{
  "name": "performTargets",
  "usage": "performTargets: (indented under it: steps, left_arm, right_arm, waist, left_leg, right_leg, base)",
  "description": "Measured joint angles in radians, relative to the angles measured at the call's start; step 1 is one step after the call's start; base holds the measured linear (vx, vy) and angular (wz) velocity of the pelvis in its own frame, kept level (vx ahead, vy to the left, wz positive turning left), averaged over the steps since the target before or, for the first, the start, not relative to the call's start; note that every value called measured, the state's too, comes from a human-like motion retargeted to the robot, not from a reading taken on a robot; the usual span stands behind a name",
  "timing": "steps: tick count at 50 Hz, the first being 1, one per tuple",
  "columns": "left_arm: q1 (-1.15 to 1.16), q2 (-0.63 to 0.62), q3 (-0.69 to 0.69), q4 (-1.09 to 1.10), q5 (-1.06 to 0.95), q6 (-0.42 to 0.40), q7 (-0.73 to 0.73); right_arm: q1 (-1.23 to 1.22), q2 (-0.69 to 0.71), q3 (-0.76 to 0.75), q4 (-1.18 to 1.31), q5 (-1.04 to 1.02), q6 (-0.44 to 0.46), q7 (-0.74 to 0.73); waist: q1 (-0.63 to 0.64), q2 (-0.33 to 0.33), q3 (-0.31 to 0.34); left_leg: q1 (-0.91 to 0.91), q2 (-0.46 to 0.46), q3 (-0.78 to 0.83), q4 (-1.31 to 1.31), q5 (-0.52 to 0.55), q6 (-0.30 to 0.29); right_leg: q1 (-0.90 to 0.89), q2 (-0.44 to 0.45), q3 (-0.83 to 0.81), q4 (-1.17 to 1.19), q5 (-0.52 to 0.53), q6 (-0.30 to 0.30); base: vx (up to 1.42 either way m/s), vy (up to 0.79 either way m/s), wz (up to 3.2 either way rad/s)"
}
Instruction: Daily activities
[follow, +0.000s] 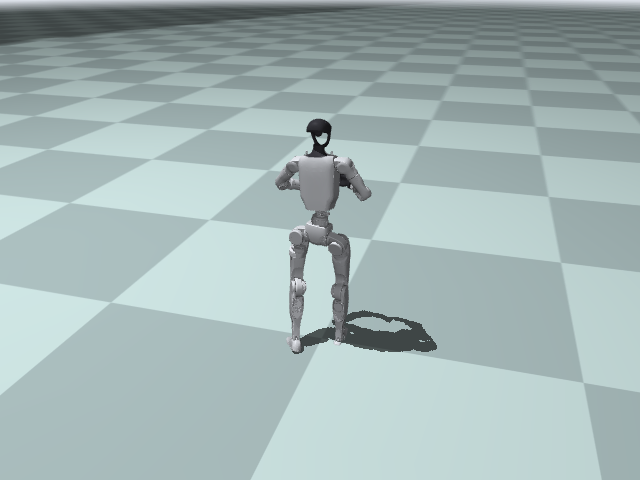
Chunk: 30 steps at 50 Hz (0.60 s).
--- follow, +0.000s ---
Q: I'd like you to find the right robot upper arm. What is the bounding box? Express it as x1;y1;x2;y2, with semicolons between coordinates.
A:
334;157;371;201

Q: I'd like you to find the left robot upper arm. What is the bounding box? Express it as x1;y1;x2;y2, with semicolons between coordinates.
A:
275;156;301;190

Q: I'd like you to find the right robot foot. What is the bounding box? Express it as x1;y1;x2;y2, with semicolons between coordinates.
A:
334;327;348;345

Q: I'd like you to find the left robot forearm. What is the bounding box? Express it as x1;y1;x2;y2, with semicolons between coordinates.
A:
287;178;300;190

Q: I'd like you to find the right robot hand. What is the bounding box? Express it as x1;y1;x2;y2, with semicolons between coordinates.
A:
340;174;352;190

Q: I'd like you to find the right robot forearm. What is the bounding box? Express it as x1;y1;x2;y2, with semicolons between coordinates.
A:
350;184;372;195

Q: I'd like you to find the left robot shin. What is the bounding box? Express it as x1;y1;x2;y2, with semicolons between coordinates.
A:
289;280;304;341

